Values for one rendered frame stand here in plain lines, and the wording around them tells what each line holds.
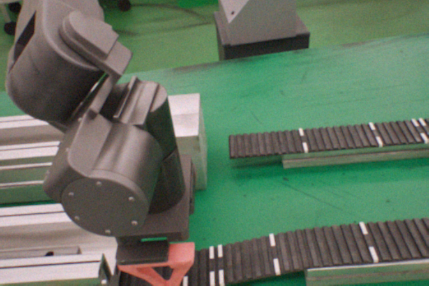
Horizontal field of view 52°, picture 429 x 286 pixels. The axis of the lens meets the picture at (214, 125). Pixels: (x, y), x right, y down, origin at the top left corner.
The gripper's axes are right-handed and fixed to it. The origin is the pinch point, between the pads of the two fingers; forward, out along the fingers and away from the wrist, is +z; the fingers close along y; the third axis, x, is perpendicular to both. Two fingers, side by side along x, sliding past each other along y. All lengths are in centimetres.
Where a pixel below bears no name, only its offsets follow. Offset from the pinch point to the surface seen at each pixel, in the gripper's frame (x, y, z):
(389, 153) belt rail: 28.7, -16.9, 3.6
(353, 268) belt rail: 18.8, 2.1, 1.9
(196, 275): 2.3, 0.8, 3.2
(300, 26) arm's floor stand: 25, -65, 5
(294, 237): 13.4, -2.1, 1.6
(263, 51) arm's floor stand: 15, -60, 8
